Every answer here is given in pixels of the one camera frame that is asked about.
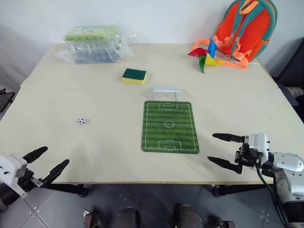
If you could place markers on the tiny soccer ball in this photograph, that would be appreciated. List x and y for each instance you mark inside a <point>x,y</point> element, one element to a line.
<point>81,121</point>

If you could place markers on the clear plastic bag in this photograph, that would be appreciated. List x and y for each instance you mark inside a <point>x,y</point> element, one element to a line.
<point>99,51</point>

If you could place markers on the green soccer field mat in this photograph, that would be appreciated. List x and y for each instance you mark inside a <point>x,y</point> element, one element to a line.
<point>170,128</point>

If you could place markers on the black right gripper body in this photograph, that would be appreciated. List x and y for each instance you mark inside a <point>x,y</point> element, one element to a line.
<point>248,158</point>

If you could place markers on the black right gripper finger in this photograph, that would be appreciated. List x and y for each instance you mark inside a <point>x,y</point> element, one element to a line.
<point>224,163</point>
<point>228,137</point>

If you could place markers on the black stand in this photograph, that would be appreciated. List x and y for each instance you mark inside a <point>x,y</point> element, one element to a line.
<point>6,99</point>

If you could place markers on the colourful paper pinwheel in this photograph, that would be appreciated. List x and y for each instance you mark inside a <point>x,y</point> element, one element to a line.
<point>210,53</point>

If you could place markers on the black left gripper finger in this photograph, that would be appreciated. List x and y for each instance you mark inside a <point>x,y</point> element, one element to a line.
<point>56,170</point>
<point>35,153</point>

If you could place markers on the yellow green sponge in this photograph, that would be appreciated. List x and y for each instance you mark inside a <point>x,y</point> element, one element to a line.
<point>134,75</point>

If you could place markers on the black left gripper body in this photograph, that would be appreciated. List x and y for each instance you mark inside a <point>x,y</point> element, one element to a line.
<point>26,180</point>

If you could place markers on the black table leg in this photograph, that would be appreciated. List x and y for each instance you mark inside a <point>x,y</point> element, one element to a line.
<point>237,189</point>

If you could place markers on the dark rounded shape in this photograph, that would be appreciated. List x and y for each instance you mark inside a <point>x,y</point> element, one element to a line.
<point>187,216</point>
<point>127,218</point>

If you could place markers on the green sponge pack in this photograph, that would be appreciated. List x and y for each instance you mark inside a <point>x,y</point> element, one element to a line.
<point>91,33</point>

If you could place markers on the orange teal backpack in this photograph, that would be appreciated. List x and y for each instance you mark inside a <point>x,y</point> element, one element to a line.
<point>247,28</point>

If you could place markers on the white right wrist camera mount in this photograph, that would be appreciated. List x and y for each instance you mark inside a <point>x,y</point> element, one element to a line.
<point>260,142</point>

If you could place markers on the small reddish brown block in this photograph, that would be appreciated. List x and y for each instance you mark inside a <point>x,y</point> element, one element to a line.
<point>90,219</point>

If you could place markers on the small white goal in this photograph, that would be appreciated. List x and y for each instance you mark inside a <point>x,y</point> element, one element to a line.
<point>165,89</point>

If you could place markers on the black furniture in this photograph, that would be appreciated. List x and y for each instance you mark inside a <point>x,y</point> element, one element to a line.
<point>293,69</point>

